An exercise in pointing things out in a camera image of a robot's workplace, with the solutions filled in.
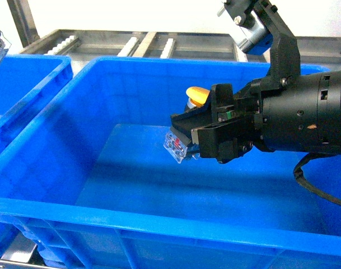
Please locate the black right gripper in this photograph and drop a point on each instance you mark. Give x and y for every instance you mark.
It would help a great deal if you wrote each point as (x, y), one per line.
(288, 121)

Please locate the metal roller shelf rack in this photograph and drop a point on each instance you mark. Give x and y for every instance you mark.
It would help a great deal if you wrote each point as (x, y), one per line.
(318, 174)

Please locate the yellow mushroom push button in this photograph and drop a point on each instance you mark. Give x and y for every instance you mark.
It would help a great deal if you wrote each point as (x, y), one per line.
(181, 141)

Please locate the blue crate upper middle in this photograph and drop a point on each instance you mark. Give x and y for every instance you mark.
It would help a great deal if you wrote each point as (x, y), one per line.
(89, 181)

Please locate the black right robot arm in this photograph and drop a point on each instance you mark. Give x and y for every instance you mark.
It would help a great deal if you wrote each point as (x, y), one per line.
(248, 104)

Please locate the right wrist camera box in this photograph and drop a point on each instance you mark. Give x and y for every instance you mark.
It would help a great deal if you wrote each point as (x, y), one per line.
(246, 28)

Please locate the blue crate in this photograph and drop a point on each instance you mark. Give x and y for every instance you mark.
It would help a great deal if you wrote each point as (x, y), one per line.
(27, 84)
(89, 181)

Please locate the blue crate upper left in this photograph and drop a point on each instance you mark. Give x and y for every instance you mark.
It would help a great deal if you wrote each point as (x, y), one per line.
(27, 84)

